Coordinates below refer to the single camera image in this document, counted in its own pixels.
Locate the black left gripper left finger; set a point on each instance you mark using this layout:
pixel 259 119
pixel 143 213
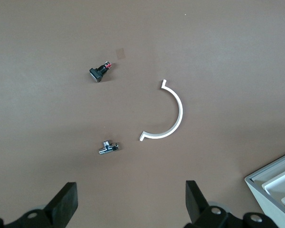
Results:
pixel 59 206

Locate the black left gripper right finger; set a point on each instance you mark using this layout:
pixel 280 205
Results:
pixel 197 204

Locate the white drawer cabinet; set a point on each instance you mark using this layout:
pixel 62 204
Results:
pixel 259 194

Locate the black square push button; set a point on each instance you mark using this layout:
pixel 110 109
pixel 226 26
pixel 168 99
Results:
pixel 96 73

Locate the chrome metal tee fitting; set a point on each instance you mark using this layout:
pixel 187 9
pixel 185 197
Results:
pixel 108 149

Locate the brown tape patch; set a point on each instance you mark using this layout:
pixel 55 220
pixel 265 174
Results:
pixel 120 53

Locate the white semicircular plastic bracket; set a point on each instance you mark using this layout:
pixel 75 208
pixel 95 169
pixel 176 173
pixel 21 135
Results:
pixel 180 111

